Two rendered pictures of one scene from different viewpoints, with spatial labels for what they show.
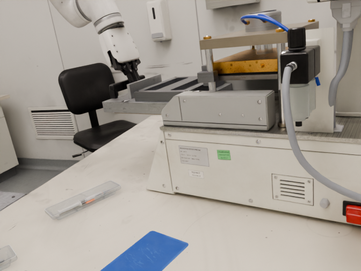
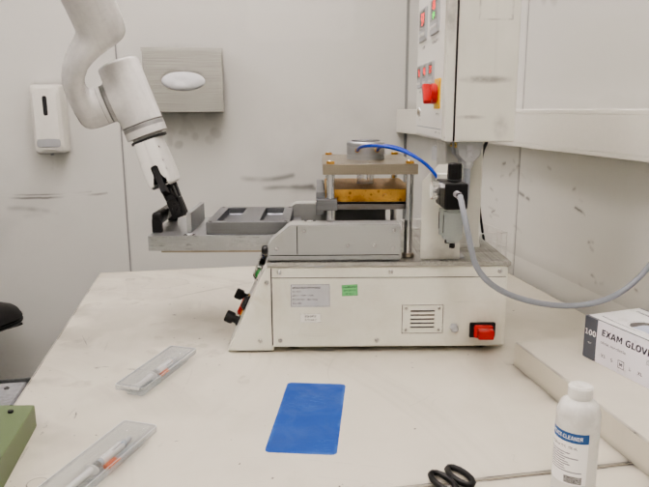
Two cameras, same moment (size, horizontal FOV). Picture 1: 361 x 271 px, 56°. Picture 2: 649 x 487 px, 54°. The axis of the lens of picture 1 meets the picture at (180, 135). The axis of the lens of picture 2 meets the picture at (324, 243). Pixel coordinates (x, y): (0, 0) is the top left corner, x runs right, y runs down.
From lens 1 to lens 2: 0.68 m
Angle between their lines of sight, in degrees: 34
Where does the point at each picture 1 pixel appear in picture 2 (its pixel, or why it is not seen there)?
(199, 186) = (313, 333)
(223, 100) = (353, 229)
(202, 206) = (321, 356)
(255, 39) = (387, 168)
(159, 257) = (327, 399)
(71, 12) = (93, 107)
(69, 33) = not seen: outside the picture
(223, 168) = (347, 305)
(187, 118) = (305, 250)
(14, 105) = not seen: outside the picture
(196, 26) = (119, 135)
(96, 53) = not seen: outside the picture
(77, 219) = (170, 390)
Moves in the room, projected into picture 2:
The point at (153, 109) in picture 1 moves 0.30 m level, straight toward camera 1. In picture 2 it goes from (238, 243) to (337, 273)
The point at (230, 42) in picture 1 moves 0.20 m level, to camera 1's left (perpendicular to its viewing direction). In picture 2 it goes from (359, 169) to (267, 176)
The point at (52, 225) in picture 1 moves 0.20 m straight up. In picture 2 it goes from (142, 401) to (133, 281)
